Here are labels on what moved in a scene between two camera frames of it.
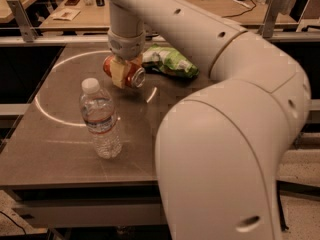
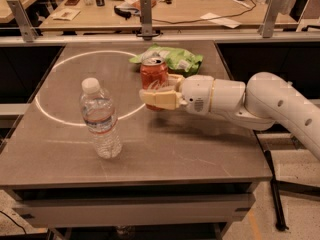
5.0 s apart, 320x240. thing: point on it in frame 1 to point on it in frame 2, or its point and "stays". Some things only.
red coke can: [135, 75] to [154, 75]
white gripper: [127, 46] to [197, 93]
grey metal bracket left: [28, 32] stays
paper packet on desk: [66, 14] stays
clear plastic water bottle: [98, 110] stays
